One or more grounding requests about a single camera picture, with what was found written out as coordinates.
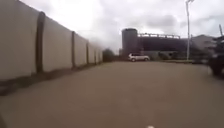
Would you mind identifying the white car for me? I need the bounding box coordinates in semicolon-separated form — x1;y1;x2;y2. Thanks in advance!
127;52;151;63

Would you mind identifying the grey building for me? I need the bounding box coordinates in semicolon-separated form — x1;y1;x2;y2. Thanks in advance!
189;33;218;61

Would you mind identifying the tall street lamp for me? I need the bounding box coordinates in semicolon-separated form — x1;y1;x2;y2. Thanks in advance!
184;0;196;62

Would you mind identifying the bush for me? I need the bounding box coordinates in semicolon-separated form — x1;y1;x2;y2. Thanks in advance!
102;48;116;63

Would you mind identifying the brown dirt road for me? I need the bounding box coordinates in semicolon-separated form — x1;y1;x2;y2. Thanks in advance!
0;60;224;128

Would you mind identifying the pale concrete wall with posts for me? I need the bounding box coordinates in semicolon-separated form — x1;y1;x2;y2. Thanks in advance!
0;0;104;83

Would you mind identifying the dark building with round tower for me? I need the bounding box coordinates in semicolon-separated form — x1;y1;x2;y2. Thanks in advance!
121;27;189;61

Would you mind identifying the dark vehicle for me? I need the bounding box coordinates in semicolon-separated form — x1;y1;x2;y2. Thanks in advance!
207;34;224;77

